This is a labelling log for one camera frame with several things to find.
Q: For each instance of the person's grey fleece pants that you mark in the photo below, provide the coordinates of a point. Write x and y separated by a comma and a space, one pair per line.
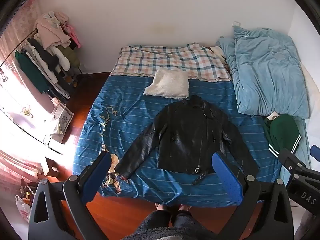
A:
162, 226

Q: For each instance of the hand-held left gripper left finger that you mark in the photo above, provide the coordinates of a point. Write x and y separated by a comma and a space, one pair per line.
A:
97, 177

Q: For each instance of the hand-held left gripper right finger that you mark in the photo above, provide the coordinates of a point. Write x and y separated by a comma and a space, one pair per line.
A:
225, 175

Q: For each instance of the black hanging garment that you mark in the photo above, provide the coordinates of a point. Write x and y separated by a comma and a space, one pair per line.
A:
46, 53

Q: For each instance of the pink floral curtain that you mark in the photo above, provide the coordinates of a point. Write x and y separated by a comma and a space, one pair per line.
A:
22, 30

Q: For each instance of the metal clothes rack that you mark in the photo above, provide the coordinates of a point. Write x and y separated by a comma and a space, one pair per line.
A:
75, 67

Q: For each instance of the person's left foot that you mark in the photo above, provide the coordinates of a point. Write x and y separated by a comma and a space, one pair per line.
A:
161, 207

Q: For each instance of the person's foot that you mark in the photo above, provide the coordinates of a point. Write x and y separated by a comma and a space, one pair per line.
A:
161, 207
184, 207

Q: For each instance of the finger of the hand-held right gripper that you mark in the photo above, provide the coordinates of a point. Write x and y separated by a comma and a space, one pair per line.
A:
290, 158
315, 152

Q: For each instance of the dark green hanging garment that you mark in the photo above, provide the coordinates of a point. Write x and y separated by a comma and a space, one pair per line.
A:
30, 70

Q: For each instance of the olive padded jacket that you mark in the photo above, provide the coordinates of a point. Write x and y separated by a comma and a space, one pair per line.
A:
71, 56

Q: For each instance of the white hanging garment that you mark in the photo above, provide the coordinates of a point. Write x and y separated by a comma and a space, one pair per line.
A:
63, 61

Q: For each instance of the plaid blanket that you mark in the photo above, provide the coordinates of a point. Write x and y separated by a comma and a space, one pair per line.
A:
175, 57

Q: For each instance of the green jacket with white stripes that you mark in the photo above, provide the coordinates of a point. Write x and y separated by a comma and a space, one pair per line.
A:
282, 132

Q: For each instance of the black leather jacket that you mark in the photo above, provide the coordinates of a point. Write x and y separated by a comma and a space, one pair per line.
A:
190, 140

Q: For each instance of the pink fluffy garment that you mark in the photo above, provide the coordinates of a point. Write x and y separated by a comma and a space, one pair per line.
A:
52, 31

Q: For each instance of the white fluffy pillow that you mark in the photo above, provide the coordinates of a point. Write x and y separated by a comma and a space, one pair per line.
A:
167, 85

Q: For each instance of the white plastic bag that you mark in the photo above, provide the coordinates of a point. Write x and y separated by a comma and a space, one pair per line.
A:
23, 208

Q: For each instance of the floral fabric bag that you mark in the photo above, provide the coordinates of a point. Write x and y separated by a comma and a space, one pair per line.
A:
65, 117

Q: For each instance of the cardboard box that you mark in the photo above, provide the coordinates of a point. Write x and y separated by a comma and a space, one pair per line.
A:
51, 167

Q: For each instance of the light blue duvet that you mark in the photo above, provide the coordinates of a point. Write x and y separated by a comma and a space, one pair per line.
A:
265, 67

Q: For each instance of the bed with blue striped sheet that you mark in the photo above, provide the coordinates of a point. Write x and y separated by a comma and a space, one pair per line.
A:
140, 105

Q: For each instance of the cream blanket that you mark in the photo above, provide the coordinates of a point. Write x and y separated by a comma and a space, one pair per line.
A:
312, 90

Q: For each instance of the person's right foot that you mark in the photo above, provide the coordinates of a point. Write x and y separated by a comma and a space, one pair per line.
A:
184, 207

